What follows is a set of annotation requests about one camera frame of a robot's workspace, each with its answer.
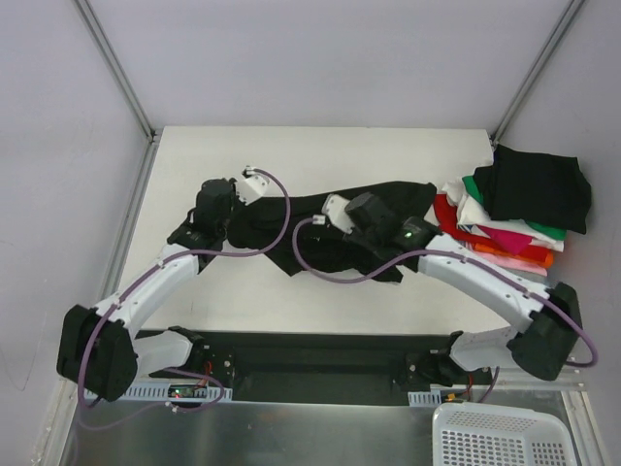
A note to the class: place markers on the orange t-shirt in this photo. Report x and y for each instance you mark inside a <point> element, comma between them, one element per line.
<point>542,258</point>

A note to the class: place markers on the red t-shirt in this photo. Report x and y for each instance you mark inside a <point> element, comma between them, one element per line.
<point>446,216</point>

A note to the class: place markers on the right slotted cable duct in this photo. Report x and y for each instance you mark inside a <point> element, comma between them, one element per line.
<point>424,399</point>

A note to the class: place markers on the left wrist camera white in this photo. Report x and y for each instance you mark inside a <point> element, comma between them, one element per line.
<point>252,186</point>

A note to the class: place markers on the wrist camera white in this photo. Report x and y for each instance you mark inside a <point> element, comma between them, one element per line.
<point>333,213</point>
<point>252,186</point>

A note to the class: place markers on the left slotted cable duct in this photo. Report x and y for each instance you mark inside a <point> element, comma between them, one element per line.
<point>181,392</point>

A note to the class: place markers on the white t-shirt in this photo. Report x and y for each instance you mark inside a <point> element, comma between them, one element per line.
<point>457,197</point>

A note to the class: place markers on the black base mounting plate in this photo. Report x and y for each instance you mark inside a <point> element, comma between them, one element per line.
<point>372,370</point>

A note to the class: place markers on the slotted cable duct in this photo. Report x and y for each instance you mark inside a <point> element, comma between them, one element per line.
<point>181,392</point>
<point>424,399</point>

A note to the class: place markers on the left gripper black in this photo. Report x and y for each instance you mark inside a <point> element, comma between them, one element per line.
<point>232,214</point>

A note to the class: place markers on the white plastic basket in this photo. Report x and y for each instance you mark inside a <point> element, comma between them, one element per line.
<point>481,434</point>

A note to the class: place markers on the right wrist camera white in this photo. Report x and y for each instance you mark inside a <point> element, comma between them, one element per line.
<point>333,213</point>

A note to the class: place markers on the black folded t-shirt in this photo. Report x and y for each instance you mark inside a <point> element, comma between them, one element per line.
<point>542,188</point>

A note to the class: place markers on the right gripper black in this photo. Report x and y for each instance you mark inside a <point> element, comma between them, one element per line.
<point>350,238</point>

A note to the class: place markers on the left aluminium frame post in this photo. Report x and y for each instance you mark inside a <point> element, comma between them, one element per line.
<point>106,49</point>

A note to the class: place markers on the right aluminium frame post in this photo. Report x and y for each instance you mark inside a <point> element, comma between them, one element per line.
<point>554,40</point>

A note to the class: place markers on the magenta t-shirt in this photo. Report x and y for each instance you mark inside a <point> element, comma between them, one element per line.
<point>509,241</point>

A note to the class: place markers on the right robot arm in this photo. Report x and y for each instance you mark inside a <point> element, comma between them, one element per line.
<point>541,321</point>

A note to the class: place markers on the pink t-shirt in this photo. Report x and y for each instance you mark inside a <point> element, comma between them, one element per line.
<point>515,264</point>

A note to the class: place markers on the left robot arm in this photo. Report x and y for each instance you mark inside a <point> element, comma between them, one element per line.
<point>100,349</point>

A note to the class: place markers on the aluminium frame post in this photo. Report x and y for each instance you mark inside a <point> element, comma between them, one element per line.
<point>106,49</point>
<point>554,40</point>

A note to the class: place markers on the aluminium front rail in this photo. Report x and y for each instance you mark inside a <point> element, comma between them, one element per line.
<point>514,378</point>

